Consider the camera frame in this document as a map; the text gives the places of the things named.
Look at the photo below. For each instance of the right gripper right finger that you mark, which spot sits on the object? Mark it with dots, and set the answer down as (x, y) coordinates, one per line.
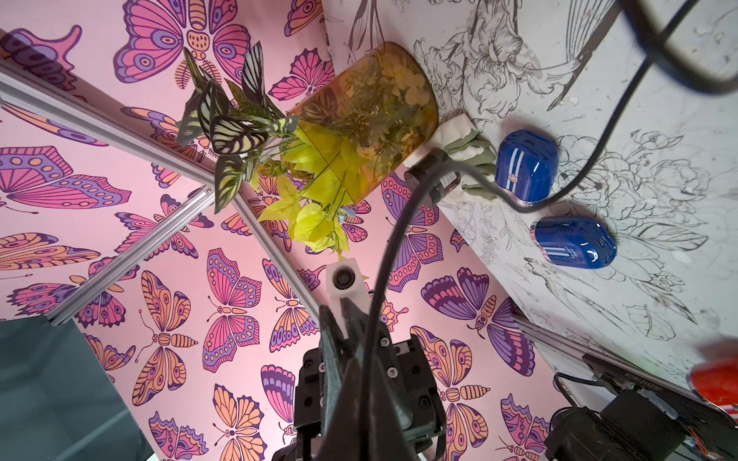
(382, 412)

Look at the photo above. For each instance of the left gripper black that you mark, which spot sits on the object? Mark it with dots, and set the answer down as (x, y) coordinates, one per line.
(410, 371)

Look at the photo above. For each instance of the aluminium cage frame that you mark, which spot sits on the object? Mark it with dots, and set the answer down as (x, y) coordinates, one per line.
(66, 204)

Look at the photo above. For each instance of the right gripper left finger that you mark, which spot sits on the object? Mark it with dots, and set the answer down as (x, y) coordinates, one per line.
(340, 339)

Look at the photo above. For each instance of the amber glass vase with plants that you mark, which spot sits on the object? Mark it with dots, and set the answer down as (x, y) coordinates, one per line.
(328, 153)

